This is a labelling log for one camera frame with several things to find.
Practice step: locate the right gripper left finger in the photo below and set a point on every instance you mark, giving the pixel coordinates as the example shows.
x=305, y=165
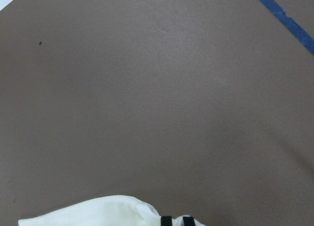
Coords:
x=166, y=221

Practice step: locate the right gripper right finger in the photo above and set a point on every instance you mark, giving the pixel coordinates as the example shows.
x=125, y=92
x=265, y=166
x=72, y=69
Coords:
x=188, y=221

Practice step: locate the cream long sleeve shirt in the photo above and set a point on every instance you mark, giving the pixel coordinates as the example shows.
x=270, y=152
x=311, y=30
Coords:
x=116, y=210

